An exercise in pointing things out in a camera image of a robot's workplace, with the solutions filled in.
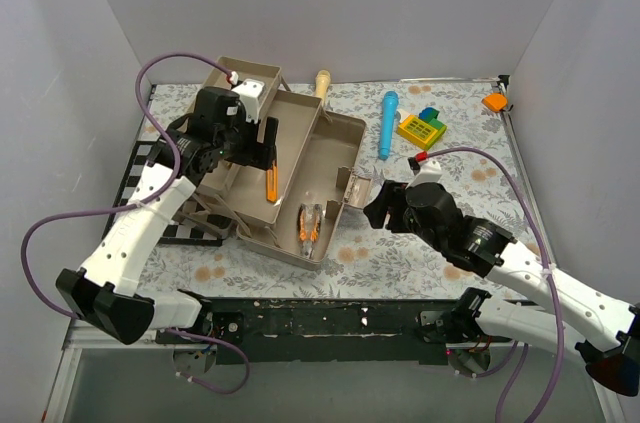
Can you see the orange tape measure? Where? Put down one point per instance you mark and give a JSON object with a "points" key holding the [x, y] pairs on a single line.
{"points": [[495, 102]]}

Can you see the yellow green toy block house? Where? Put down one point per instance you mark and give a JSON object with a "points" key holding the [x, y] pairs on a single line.
{"points": [[422, 130]]}

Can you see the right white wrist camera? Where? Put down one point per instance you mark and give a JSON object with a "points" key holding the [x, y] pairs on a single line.
{"points": [[424, 170]]}

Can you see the orange handled pliers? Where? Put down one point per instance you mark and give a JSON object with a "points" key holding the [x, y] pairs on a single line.
{"points": [[309, 223]]}

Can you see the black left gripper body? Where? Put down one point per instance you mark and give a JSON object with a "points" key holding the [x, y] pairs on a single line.
{"points": [[238, 143]]}

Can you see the taupe plastic tool box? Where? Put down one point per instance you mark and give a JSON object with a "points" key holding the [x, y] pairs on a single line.
{"points": [[317, 151]]}

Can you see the orange utility knife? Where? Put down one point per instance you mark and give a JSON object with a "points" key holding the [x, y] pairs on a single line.
{"points": [[272, 184]]}

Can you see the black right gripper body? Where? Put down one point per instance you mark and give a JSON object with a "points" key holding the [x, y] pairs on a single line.
{"points": [[426, 232]]}

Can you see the blue toy microphone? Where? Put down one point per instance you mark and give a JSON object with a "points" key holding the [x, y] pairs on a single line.
{"points": [[390, 103]]}

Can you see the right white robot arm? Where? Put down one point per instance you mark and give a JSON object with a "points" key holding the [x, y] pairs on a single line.
{"points": [[609, 327]]}

